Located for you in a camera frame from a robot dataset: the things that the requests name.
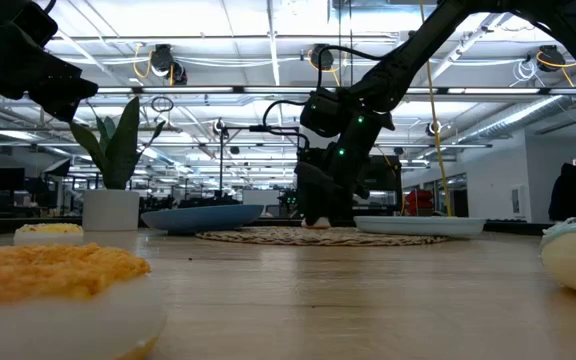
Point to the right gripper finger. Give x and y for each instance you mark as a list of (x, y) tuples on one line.
[(350, 205), (313, 190)]

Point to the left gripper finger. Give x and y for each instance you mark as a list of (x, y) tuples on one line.
[(58, 85)]

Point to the small yellow donut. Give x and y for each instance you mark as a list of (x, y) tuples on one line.
[(48, 231)]

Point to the small orange donut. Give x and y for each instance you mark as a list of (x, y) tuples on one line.
[(53, 300)]

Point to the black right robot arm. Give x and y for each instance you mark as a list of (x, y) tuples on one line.
[(418, 45)]

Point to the round woven placemat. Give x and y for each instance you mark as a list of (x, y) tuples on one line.
[(318, 237)]

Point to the red equipment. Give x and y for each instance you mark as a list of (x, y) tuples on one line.
[(418, 202)]

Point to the light blue plate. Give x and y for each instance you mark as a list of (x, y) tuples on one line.
[(418, 226)]

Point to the dark computer monitor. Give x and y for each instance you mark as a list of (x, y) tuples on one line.
[(7, 179)]

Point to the dark blue plate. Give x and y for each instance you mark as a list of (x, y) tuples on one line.
[(203, 218)]

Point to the green plant in white pot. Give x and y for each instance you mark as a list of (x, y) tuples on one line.
[(110, 210)]

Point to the black aluminium table frame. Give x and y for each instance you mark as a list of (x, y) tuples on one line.
[(518, 227)]

